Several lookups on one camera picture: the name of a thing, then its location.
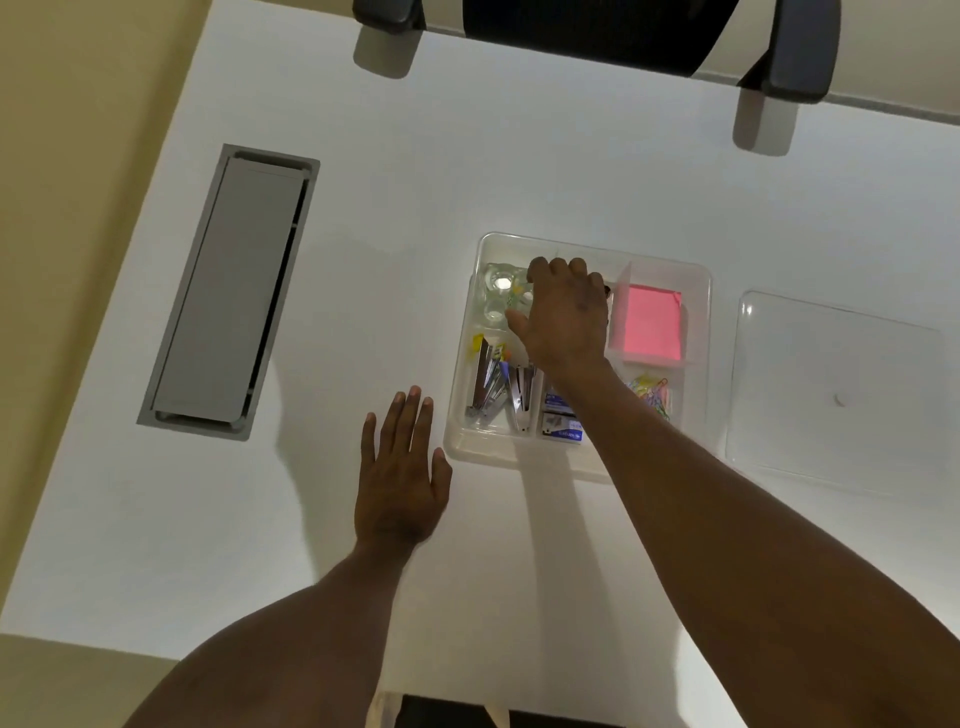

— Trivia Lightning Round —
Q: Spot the person's right hand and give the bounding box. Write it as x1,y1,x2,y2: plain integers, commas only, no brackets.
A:
505,255,613,378

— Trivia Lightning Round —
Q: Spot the pink sticky note pad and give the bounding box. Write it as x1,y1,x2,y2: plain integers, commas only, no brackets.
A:
609,284,686,366

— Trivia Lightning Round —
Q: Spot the black seat edge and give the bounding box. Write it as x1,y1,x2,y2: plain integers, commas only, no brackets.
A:
393,693,625,728

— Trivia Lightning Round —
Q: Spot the clear plastic organizer tray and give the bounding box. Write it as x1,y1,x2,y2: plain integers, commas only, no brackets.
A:
441,231,714,483

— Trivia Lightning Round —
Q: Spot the grey desk cable cover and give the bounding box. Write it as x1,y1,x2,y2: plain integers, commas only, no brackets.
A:
136,143,322,442

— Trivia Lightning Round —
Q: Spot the person's right forearm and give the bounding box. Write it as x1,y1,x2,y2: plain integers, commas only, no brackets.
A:
552,354,960,728

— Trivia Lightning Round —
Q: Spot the dark grey chair armrest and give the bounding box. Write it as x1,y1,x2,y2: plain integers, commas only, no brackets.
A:
351,0,430,36
757,0,843,105

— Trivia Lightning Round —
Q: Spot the person's left hand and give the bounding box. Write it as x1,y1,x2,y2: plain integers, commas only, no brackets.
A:
352,385,454,558

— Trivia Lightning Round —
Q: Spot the pile of colourful paper clips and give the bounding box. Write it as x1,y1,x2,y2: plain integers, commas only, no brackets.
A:
627,374,675,423

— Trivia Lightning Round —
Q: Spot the person's left forearm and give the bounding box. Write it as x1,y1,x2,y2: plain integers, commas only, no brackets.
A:
122,541,418,728

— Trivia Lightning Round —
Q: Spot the silver stapler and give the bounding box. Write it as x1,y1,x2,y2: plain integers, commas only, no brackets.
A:
508,363,544,437
465,339,510,433

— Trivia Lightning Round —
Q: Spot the clear plastic tray lid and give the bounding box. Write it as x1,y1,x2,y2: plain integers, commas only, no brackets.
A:
724,290,949,502

